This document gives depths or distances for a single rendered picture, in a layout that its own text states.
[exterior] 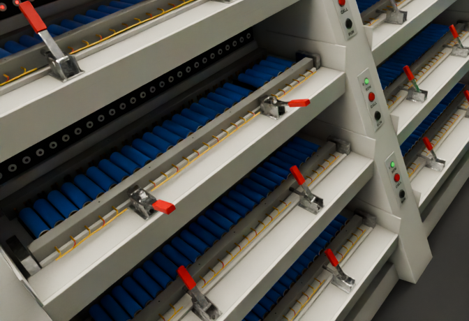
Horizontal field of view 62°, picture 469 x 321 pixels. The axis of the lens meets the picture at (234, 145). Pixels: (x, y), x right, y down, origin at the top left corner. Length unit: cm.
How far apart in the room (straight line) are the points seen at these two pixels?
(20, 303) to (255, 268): 34
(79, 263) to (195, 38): 32
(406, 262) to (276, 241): 40
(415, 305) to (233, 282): 49
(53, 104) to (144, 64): 12
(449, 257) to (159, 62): 84
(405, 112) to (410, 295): 42
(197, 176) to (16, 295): 26
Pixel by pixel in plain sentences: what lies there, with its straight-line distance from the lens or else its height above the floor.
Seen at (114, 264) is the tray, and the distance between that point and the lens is 52.
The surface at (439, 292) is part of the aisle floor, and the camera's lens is 103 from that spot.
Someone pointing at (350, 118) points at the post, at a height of 44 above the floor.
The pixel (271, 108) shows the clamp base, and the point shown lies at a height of 56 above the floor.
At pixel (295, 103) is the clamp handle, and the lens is 61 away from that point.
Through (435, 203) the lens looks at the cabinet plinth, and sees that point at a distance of 119.
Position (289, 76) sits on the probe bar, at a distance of 72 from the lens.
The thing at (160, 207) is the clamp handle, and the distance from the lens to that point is 47.
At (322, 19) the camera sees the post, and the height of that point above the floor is 64.
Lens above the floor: 75
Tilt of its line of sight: 19 degrees down
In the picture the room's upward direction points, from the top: 25 degrees counter-clockwise
